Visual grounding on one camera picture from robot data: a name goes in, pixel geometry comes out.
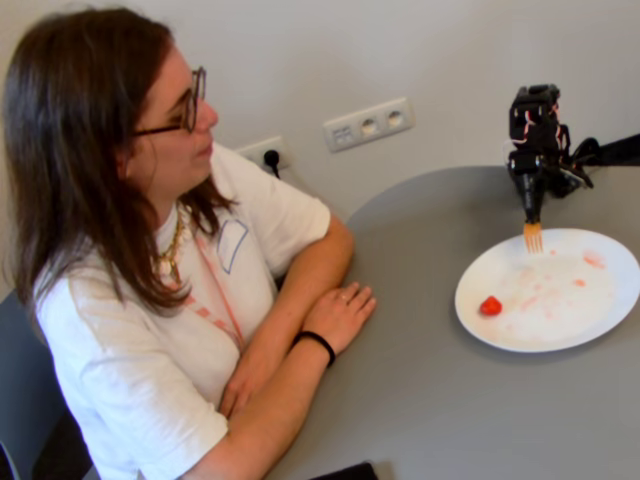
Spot person's right forearm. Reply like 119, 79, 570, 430
199, 344, 334, 480

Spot white triple wall socket panel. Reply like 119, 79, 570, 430
322, 96, 416, 154

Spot orange plastic fork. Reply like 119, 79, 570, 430
522, 219, 545, 254

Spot dark round eyeglasses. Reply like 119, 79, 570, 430
132, 66, 208, 137

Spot black flat object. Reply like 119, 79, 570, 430
309, 462, 380, 480

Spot white single wall socket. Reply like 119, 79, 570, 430
234, 135, 294, 174

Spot black bar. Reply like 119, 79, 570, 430
598, 132, 640, 167

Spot gold chain necklace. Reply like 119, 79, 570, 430
157, 202, 194, 279

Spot person's right hand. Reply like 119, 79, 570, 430
302, 281, 378, 356

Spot pink lanyard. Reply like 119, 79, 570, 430
192, 232, 247, 351

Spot woman in white shirt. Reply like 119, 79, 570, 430
2, 7, 334, 480

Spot black hair tie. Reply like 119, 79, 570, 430
291, 329, 337, 369

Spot person's left forearm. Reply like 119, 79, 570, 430
234, 219, 356, 386

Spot person's left hand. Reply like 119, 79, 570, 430
218, 352, 281, 419

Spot red white servo cable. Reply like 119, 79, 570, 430
518, 110, 540, 147

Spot white name tag sticker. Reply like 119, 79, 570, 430
216, 218, 250, 275

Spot black power plug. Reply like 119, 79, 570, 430
262, 148, 283, 180

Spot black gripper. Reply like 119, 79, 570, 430
507, 149, 547, 216

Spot grey blue chair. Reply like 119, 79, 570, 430
0, 289, 96, 480

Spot white round plate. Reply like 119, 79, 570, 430
453, 227, 640, 354

